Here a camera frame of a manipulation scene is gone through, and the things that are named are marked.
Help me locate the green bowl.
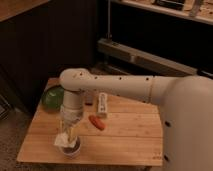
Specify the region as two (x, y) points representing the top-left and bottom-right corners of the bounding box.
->
(41, 85), (64, 110)

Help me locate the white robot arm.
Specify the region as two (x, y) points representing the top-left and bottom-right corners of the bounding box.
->
(59, 68), (213, 171)

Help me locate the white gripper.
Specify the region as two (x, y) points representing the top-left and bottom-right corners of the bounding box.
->
(60, 106), (83, 142)

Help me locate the white tube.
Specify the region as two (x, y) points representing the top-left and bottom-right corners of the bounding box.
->
(97, 93), (108, 118)

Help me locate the wooden table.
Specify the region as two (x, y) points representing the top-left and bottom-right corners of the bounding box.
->
(16, 77), (164, 167)

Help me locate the wooden shelf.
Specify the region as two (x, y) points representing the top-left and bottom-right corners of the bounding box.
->
(111, 0), (213, 25)

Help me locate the grey metal beam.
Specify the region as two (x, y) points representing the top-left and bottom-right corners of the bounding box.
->
(98, 38), (197, 76)

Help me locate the orange carrot toy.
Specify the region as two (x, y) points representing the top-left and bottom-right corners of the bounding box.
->
(89, 115), (105, 130)

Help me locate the white sponge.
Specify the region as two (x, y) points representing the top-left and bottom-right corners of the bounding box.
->
(54, 133), (77, 148)

